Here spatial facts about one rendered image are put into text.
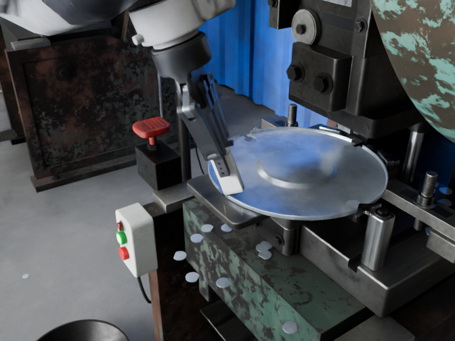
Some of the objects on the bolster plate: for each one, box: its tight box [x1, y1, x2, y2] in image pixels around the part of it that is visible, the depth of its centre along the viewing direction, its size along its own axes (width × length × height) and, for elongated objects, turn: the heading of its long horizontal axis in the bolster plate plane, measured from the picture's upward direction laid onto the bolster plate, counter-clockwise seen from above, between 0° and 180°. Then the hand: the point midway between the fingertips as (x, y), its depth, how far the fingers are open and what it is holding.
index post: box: [360, 207, 395, 271], centre depth 69 cm, size 3×3×10 cm
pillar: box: [401, 131, 425, 183], centre depth 82 cm, size 2×2×14 cm
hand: (227, 171), depth 71 cm, fingers closed
